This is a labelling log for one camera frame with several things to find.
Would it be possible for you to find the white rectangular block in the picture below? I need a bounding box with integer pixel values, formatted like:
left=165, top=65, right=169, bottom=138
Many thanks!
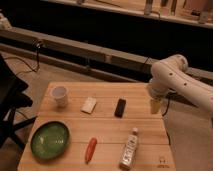
left=81, top=97, right=97, bottom=114

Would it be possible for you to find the white paper cup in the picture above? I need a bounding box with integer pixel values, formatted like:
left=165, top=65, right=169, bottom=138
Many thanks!
left=51, top=86, right=68, bottom=108

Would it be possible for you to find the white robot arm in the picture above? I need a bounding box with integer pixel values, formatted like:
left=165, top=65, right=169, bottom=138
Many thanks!
left=147, top=54, right=213, bottom=116

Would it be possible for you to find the small clear plastic bottle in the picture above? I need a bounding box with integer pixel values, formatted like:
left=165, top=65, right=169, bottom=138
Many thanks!
left=119, top=127, right=138, bottom=171

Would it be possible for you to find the green glass bowl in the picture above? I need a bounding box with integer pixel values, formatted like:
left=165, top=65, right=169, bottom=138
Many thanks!
left=30, top=121, right=70, bottom=160

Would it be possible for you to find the black eraser block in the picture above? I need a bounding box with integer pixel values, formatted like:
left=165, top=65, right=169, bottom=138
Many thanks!
left=114, top=99, right=126, bottom=118

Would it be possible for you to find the black cable on floor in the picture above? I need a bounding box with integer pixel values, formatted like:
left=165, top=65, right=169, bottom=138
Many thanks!
left=3, top=39, right=45, bottom=77

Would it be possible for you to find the black office chair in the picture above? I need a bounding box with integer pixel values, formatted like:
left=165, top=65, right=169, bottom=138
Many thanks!
left=0, top=53, right=35, bottom=149

